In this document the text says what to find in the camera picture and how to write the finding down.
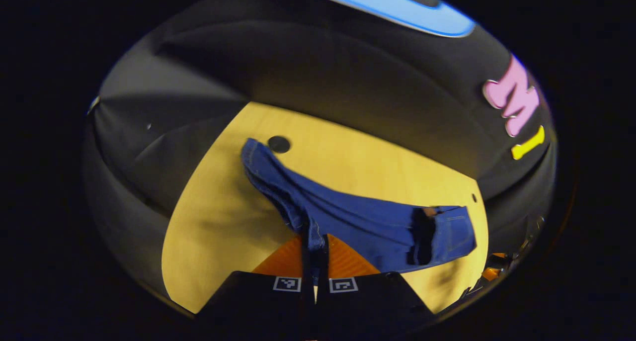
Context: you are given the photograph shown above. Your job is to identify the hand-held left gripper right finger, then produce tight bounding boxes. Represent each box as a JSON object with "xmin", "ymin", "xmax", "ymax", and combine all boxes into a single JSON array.
[{"xmin": 316, "ymin": 234, "xmax": 439, "ymax": 328}]

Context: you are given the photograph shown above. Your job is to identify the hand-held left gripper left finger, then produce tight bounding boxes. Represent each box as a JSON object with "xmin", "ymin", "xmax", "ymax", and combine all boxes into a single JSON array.
[{"xmin": 195, "ymin": 235, "xmax": 317, "ymax": 328}]

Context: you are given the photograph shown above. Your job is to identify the blue denim jeans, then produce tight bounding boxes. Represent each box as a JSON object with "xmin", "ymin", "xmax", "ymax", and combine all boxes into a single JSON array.
[{"xmin": 240, "ymin": 138, "xmax": 477, "ymax": 274}]

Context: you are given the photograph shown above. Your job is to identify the black backdrop cloth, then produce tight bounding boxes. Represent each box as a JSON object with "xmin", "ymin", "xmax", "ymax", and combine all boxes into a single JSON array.
[{"xmin": 82, "ymin": 0, "xmax": 559, "ymax": 302}]

